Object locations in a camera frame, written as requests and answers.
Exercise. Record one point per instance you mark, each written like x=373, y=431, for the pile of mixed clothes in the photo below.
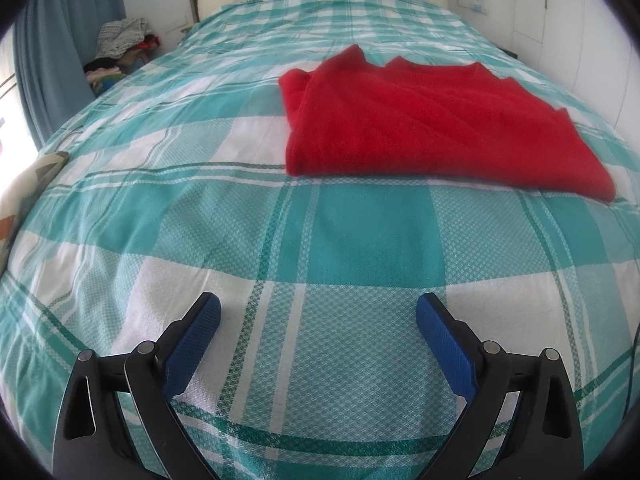
x=120, y=45

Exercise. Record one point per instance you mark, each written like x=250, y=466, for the white wall socket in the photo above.
x=471, y=2

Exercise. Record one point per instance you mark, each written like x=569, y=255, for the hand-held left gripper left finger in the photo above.
x=192, y=345

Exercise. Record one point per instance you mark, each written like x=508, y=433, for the red knitted sweater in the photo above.
x=425, y=125

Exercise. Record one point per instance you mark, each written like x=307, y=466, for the bed with teal checked bedspread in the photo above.
x=310, y=260

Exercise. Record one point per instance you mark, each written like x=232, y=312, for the cream patterned pillow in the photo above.
x=27, y=195

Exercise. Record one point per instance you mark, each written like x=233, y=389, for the dark bedside table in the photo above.
x=509, y=53

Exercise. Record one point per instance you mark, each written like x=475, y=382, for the blue curtain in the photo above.
x=55, y=60

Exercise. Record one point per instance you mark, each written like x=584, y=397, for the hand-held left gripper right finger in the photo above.
x=447, y=345

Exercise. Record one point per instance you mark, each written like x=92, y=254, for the white wardrobe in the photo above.
x=565, y=20

